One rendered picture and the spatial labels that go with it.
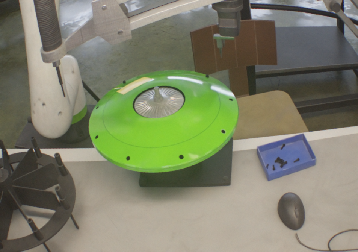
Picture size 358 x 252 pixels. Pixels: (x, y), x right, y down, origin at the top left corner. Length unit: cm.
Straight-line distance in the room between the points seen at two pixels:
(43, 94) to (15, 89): 233
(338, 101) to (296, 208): 166
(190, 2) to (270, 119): 98
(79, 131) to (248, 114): 61
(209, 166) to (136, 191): 17
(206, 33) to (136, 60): 165
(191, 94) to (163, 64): 218
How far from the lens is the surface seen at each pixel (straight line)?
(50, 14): 70
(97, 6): 68
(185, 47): 329
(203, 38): 163
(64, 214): 92
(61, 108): 113
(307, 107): 246
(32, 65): 107
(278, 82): 289
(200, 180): 101
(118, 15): 69
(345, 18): 82
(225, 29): 105
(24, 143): 146
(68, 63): 128
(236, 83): 178
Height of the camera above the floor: 166
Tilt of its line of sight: 37 degrees down
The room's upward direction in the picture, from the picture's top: 8 degrees counter-clockwise
